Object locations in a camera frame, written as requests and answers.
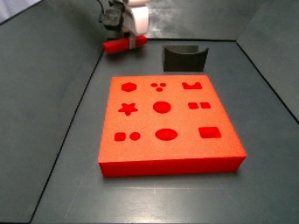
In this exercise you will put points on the black curved fixture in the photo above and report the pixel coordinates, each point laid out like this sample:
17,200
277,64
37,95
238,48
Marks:
184,58

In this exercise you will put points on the orange foam shape board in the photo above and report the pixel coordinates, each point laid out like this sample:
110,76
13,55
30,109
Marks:
168,127

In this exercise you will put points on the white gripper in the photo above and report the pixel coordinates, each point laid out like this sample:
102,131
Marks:
137,18

